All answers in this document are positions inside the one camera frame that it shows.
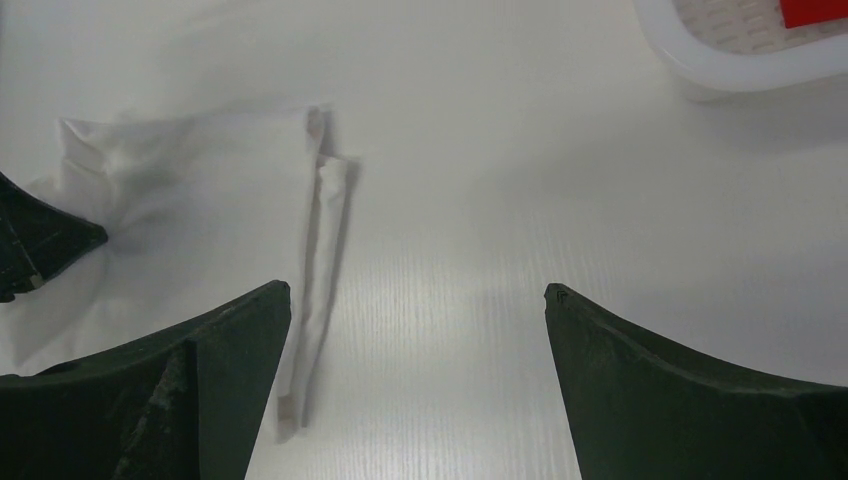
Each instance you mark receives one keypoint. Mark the white plastic basket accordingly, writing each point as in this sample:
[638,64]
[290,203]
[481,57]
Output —
[720,48]

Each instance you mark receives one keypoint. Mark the red t shirt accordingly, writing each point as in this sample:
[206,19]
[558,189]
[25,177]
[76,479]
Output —
[800,13]

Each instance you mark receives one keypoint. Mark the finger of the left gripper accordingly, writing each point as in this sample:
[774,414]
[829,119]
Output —
[39,241]

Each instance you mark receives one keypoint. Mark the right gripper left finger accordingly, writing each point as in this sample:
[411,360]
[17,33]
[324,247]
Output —
[185,402]

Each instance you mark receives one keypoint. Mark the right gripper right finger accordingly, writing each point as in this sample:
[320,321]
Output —
[642,406]

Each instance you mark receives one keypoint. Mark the white t shirt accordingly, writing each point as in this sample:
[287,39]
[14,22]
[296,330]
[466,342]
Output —
[198,211]

